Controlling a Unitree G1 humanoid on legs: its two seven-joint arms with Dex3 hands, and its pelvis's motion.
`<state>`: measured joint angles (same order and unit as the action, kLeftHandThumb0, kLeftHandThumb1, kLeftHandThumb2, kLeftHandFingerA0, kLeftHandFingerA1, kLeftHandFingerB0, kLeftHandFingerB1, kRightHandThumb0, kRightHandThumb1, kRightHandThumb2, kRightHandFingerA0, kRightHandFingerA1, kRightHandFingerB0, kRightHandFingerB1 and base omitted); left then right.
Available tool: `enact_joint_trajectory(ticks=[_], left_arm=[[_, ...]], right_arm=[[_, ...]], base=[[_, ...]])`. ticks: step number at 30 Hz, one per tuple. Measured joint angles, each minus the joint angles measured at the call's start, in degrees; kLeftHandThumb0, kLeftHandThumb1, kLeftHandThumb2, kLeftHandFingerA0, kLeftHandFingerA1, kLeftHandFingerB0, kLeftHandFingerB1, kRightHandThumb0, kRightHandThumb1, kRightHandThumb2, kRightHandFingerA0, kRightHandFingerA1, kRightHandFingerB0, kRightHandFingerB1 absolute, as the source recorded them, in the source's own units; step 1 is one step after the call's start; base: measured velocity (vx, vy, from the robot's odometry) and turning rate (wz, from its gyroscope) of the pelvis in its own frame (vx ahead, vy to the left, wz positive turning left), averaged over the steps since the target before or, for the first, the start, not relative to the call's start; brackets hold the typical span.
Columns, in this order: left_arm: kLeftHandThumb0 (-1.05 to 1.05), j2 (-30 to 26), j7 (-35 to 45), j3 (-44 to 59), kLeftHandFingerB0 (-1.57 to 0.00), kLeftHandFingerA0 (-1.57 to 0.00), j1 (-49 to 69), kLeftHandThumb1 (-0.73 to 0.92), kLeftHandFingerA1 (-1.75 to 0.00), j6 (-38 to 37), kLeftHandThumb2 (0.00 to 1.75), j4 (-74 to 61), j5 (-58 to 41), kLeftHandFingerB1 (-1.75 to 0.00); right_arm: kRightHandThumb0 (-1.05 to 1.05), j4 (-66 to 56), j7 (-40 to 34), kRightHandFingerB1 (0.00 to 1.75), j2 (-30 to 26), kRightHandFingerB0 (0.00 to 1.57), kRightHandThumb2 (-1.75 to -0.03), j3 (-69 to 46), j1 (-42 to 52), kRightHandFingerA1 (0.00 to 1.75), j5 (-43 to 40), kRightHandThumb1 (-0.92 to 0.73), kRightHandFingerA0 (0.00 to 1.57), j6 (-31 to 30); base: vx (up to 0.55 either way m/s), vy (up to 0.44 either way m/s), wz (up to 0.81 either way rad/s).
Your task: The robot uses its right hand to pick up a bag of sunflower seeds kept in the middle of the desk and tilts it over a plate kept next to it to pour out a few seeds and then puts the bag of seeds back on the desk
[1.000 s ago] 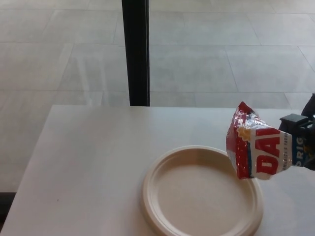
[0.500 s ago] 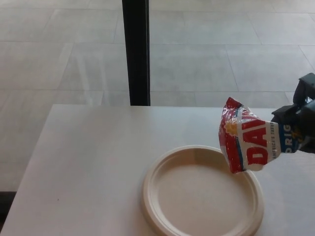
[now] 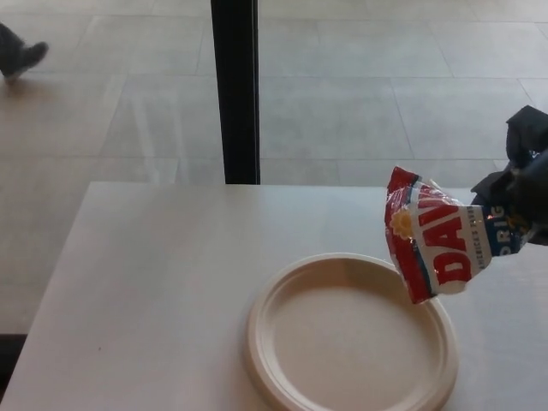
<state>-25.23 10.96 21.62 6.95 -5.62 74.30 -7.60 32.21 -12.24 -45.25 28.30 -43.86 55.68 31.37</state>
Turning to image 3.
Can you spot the black window frame post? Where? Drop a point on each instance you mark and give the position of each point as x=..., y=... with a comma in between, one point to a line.
x=237, y=94

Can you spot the red white sunflower seed bag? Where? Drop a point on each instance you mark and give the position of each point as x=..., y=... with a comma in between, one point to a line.
x=441, y=240

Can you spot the grey shoe of passer-by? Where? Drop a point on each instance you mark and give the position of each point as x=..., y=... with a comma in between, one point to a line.
x=23, y=60

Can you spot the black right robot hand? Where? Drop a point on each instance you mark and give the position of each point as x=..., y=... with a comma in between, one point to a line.
x=528, y=192

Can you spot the beige round paper plate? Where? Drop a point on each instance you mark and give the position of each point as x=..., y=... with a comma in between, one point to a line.
x=351, y=342

